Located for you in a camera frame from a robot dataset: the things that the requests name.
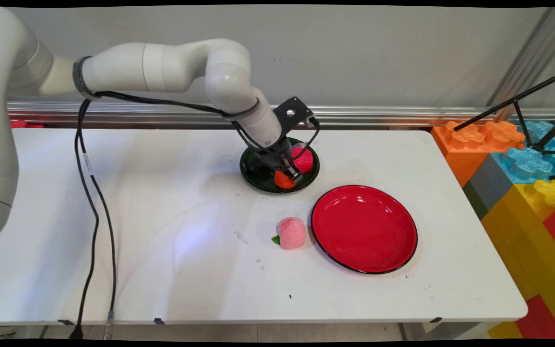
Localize black tripod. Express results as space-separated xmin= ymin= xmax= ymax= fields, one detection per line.
xmin=453 ymin=67 xmax=555 ymax=158

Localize pink toy peach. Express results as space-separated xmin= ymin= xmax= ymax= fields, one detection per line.
xmin=272 ymin=217 xmax=307 ymax=250

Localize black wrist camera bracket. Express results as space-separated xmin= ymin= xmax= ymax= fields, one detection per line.
xmin=272 ymin=96 xmax=320 ymax=141

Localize dark green plate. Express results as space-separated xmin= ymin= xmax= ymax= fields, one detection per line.
xmin=239 ymin=138 xmax=320 ymax=195

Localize black cable silver connector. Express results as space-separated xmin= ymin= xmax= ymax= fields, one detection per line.
xmin=78 ymin=96 xmax=118 ymax=340

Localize red toy fruit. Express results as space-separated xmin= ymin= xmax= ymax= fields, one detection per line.
xmin=290 ymin=146 xmax=315 ymax=174

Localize colourful giant toy blocks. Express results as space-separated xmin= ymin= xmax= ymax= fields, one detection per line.
xmin=480 ymin=179 xmax=555 ymax=340

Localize orange foam building block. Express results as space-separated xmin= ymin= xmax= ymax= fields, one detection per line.
xmin=431 ymin=120 xmax=527 ymax=189

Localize gray foam building block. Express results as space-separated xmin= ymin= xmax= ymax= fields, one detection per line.
xmin=462 ymin=154 xmax=515 ymax=221

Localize black cable strap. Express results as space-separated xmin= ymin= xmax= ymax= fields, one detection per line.
xmin=72 ymin=56 xmax=102 ymax=100

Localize red plate black rim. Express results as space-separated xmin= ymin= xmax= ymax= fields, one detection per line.
xmin=311 ymin=185 xmax=419 ymax=275

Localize blue foam building block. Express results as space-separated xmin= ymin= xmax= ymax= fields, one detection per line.
xmin=491 ymin=120 xmax=555 ymax=186

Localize aluminium rail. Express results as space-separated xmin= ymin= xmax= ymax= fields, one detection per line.
xmin=7 ymin=101 xmax=555 ymax=130

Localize orange toy fruit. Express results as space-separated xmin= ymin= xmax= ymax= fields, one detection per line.
xmin=274 ymin=170 xmax=297 ymax=190

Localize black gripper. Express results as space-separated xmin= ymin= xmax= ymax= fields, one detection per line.
xmin=251 ymin=136 xmax=304 ymax=182

